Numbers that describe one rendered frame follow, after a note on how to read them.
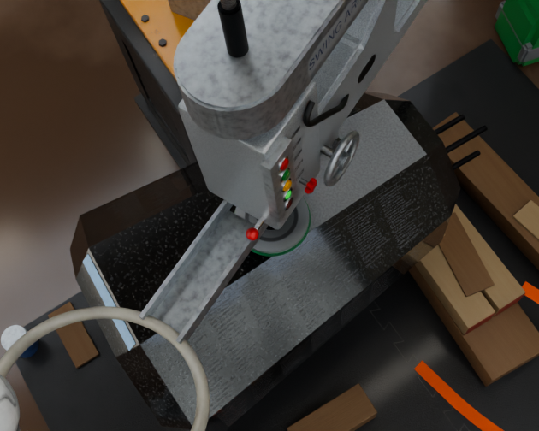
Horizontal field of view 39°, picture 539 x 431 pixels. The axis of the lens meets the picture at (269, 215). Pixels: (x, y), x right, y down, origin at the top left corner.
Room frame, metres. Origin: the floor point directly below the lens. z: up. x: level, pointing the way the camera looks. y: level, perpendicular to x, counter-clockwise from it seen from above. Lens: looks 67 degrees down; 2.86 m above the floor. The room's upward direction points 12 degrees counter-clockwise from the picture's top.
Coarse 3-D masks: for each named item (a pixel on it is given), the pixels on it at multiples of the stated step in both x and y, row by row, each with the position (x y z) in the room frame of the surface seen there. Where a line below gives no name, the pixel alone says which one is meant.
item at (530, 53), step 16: (512, 0) 1.82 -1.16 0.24; (528, 0) 1.75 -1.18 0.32; (496, 16) 1.87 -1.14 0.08; (512, 16) 1.78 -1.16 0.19; (528, 16) 1.70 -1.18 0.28; (512, 32) 1.74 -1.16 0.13; (528, 32) 1.66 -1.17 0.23; (512, 48) 1.70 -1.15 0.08; (528, 48) 1.63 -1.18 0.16; (528, 64) 1.63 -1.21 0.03
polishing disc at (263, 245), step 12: (300, 204) 0.84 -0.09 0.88; (240, 216) 0.84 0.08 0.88; (252, 216) 0.84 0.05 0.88; (300, 216) 0.81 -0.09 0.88; (288, 228) 0.78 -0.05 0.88; (300, 228) 0.77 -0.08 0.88; (264, 240) 0.76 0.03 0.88; (276, 240) 0.75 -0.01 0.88; (288, 240) 0.74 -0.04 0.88; (264, 252) 0.73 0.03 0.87; (276, 252) 0.72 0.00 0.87
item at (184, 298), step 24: (336, 144) 0.90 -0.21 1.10; (216, 216) 0.76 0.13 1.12; (216, 240) 0.71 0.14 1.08; (240, 240) 0.70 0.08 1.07; (192, 264) 0.66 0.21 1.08; (216, 264) 0.65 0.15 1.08; (240, 264) 0.63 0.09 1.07; (168, 288) 0.60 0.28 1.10; (192, 288) 0.60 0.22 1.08; (216, 288) 0.57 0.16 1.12; (144, 312) 0.55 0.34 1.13; (168, 312) 0.55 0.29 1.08; (192, 312) 0.54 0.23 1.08
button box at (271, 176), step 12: (288, 144) 0.71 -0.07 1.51; (276, 156) 0.69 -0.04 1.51; (288, 156) 0.70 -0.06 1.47; (264, 168) 0.67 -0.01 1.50; (276, 168) 0.67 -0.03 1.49; (264, 180) 0.67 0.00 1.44; (276, 180) 0.67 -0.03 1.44; (276, 192) 0.66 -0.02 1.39; (276, 204) 0.66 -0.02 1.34; (276, 216) 0.66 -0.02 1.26
